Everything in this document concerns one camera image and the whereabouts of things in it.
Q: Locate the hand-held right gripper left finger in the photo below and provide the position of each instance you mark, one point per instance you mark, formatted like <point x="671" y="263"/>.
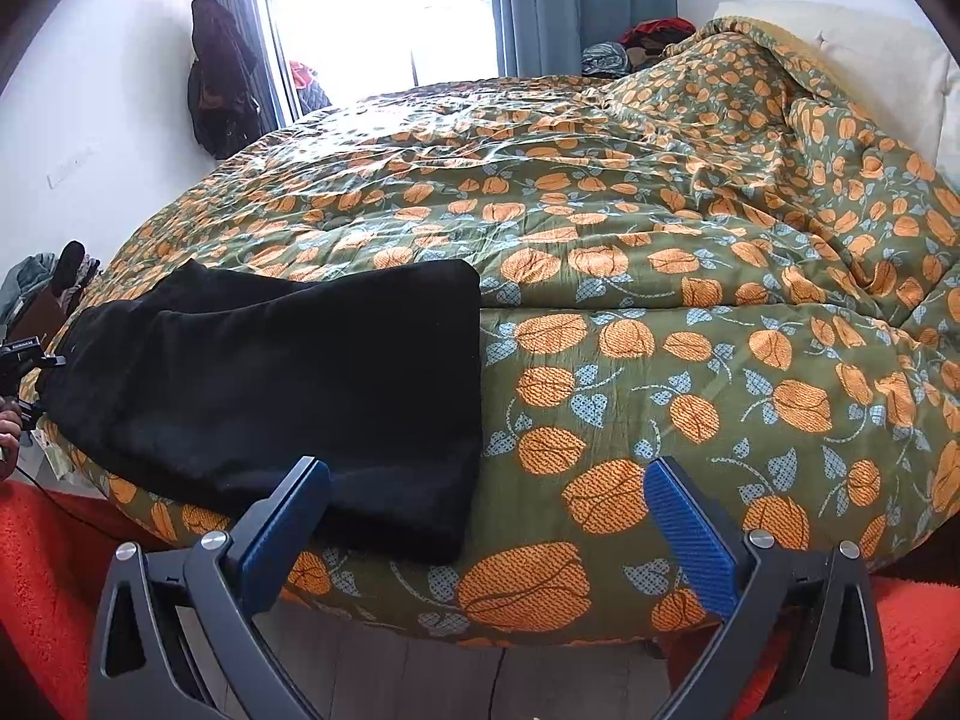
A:
<point x="279" y="532"/>

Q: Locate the person's left hand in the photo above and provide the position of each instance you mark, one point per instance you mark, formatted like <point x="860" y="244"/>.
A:
<point x="7" y="439"/>

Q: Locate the red and black garment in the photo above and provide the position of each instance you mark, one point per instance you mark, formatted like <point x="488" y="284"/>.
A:
<point x="656" y="31"/>

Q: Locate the black sock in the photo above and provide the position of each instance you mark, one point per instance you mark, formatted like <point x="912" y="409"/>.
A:
<point x="69" y="262"/>

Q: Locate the brown wooden furniture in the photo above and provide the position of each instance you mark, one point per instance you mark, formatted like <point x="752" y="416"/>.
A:
<point x="34" y="315"/>

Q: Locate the red shaggy rug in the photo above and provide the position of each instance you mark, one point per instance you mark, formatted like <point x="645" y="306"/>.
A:
<point x="45" y="585"/>

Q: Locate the grey teal garment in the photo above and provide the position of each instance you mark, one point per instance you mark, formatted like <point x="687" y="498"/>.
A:
<point x="22" y="281"/>

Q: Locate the red and grey clothes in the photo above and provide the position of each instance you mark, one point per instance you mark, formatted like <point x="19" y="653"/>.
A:
<point x="309" y="86"/>

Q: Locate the black pants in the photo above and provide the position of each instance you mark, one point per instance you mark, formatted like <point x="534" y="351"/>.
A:
<point x="300" y="390"/>

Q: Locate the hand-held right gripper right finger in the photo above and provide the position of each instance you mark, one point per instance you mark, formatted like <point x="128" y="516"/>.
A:
<point x="690" y="532"/>

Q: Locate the grey blue folded garment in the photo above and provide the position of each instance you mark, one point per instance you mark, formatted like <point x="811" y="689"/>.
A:
<point x="604" y="60"/>

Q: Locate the dark hanging coat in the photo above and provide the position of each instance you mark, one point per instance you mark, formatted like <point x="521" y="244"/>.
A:
<point x="221" y="82"/>

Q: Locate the white pillow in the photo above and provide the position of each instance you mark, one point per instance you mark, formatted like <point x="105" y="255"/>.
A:
<point x="892" y="82"/>

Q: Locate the bright window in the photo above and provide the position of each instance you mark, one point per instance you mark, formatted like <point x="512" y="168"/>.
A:
<point x="375" y="7"/>

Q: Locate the green orange floral blanket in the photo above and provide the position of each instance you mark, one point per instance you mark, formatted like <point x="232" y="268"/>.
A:
<point x="637" y="277"/>

